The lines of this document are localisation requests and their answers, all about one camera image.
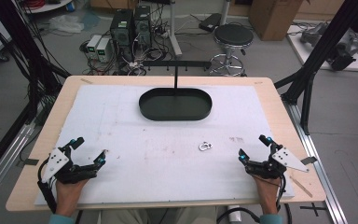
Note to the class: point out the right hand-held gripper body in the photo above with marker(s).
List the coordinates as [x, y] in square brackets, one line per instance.
[270, 166]

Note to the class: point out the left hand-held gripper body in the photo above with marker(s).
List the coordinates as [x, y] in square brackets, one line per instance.
[62, 171]

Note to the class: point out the person's left hand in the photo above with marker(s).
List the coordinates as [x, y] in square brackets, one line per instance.
[69, 193]

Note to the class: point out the person's right hand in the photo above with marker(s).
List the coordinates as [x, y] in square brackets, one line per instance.
[266, 193]

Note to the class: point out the light wooden table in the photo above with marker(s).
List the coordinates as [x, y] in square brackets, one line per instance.
[292, 124]

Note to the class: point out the black tape strip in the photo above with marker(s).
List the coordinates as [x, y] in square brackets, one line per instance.
[28, 161]

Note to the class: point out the thin wooden stick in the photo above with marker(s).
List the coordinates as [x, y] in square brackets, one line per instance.
[301, 187]

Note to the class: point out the grey tape strip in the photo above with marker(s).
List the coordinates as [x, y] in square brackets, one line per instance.
[309, 160]

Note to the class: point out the black tape cross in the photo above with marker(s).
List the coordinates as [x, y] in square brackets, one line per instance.
[312, 208]

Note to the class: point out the person's beige trousers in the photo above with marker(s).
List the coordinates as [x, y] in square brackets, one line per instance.
[124, 217]

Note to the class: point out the white foam mat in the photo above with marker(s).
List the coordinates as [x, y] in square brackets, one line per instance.
[167, 168]

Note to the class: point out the black oval tray hanger stand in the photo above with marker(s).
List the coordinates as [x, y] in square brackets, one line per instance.
[175, 107]

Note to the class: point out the white power supply unit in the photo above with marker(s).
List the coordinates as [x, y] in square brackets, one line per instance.
[103, 49]
[93, 46]

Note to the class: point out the white floor board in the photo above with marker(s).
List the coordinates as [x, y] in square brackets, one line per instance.
[298, 46]

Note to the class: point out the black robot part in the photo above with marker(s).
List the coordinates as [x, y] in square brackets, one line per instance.
[341, 59]

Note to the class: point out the black round stool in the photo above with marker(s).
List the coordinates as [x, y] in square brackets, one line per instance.
[233, 34]

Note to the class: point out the grey robot part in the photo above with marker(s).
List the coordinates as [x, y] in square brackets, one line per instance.
[312, 34]

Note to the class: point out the black computer tower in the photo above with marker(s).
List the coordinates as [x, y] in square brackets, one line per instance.
[143, 26]
[121, 32]

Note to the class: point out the clear plastic bag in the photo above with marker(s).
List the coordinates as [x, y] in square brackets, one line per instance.
[65, 23]

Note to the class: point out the brown cardboard box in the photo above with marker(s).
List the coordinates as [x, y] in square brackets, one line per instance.
[273, 18]

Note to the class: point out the black flat device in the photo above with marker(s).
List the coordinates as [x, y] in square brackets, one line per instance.
[209, 22]

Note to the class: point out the white desk leg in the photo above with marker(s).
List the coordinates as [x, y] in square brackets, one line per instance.
[173, 31]

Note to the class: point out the aluminium rail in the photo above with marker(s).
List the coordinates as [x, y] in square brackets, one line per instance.
[320, 174]
[9, 155]

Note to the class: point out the black metal frame struts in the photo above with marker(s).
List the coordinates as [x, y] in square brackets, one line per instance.
[320, 46]

